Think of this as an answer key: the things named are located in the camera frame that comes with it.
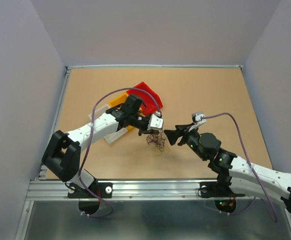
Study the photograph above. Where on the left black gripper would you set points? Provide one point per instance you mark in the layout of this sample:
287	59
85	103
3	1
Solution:
144	131

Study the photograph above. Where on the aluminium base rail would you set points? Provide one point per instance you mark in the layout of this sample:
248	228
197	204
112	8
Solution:
142	190

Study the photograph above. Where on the red plastic bin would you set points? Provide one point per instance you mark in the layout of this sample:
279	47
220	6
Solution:
151	100

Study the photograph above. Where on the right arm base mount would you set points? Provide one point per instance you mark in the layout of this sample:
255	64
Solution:
219	188

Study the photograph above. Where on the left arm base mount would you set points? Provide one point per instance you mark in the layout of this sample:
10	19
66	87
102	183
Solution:
85	186

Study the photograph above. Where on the white plastic bin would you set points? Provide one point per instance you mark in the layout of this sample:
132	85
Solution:
110	135

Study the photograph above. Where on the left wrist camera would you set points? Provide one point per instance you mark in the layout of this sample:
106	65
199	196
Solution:
156	122

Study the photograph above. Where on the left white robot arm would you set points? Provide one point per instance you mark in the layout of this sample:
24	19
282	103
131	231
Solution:
63	152

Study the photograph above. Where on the yellow plastic bin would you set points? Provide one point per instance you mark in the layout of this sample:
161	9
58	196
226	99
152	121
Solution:
118	101

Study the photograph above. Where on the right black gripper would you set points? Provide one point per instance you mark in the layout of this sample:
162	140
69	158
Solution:
173	135

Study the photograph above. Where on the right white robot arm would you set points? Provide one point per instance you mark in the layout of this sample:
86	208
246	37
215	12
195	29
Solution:
235	174

